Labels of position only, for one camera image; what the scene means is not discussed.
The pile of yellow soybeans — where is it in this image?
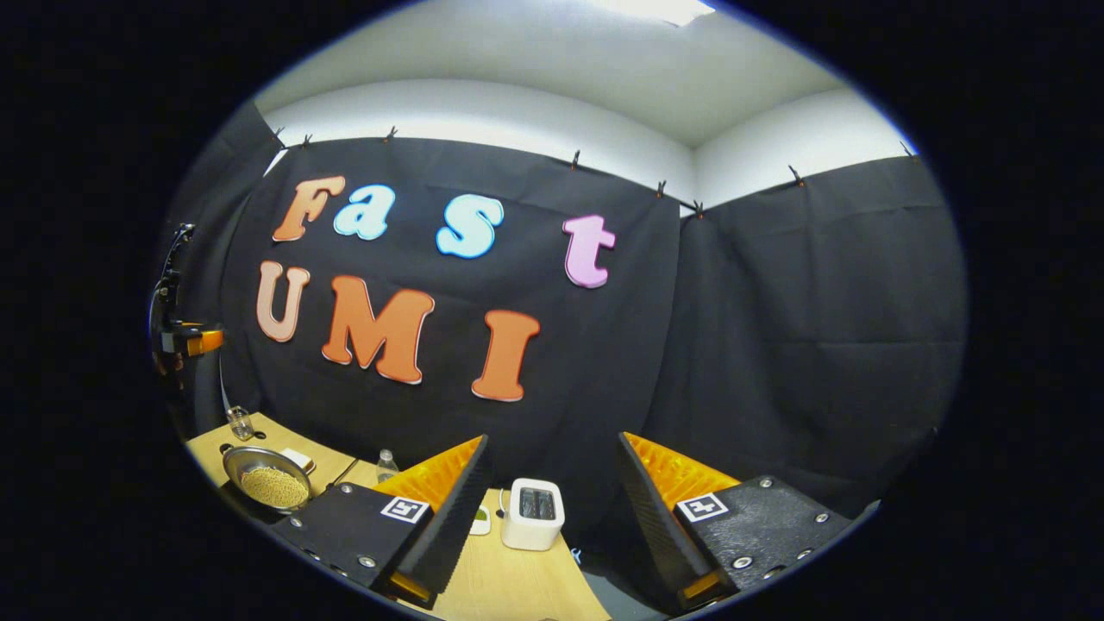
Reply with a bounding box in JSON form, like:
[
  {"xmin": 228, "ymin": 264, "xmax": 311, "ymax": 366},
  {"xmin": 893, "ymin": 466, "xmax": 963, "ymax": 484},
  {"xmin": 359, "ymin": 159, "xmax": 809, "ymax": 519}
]
[{"xmin": 241, "ymin": 467, "xmax": 310, "ymax": 509}]

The white toaster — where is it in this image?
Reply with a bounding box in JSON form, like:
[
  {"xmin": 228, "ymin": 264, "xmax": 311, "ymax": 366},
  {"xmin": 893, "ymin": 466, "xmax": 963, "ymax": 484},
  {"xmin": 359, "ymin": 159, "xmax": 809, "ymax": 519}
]
[{"xmin": 500, "ymin": 477, "xmax": 567, "ymax": 552}]

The steel pot with black handles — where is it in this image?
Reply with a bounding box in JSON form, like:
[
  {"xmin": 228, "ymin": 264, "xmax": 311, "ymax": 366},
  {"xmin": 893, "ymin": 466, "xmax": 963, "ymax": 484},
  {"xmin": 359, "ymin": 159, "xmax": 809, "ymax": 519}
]
[{"xmin": 221, "ymin": 444, "xmax": 317, "ymax": 512}]

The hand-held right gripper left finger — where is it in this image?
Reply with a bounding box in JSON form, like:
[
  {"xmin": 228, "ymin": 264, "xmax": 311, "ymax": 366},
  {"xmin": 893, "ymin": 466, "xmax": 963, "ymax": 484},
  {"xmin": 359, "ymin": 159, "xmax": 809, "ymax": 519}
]
[{"xmin": 272, "ymin": 434, "xmax": 497, "ymax": 610}]

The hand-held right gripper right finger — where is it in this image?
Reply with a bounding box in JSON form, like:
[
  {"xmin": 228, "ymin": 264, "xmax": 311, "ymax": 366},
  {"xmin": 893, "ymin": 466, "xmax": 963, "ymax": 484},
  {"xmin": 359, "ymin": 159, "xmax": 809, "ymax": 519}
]
[{"xmin": 617, "ymin": 431, "xmax": 881, "ymax": 615}]

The large ceiling light panel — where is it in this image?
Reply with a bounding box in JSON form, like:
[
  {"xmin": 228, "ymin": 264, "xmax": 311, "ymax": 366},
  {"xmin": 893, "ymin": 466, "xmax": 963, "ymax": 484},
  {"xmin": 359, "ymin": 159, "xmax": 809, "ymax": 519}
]
[{"xmin": 604, "ymin": 0, "xmax": 718, "ymax": 28}]

